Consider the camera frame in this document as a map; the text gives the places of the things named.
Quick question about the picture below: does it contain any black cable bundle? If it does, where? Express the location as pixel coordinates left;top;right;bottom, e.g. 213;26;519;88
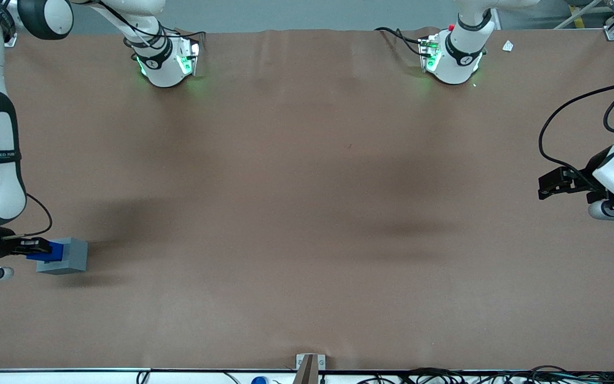
355;365;614;384

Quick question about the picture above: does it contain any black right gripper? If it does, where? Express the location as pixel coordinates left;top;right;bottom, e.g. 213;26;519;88
0;227;52;260

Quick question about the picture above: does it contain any aluminium frame post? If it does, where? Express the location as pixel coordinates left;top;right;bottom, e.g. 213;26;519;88
552;0;614;42
3;0;36;49

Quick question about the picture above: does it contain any blue plastic part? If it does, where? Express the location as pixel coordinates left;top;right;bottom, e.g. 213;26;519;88
26;241;66;263

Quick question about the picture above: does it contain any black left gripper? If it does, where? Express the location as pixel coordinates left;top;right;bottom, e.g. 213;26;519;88
538;144;614;204

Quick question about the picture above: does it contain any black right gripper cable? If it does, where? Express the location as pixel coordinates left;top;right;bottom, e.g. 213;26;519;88
13;193;53;238

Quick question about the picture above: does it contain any gray camera mount bracket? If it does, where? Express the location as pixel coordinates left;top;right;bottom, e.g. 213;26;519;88
295;353;327;384

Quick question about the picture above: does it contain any long black left gripper cable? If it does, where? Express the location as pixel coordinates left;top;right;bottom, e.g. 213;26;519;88
538;82;614;179

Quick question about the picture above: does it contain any black left base cable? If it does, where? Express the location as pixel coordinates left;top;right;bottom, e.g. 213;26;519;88
374;26;426;56

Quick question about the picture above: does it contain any gray square base block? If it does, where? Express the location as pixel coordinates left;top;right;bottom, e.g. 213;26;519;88
36;237;88;276

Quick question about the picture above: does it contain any black right base cable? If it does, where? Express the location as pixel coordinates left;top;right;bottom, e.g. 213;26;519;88
150;27;207;44

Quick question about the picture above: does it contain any brown table cover sheet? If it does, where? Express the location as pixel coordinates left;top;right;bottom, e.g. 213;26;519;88
0;27;614;372

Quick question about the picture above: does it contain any black base cable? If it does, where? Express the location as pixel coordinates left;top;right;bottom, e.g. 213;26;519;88
150;27;207;44
374;26;426;56

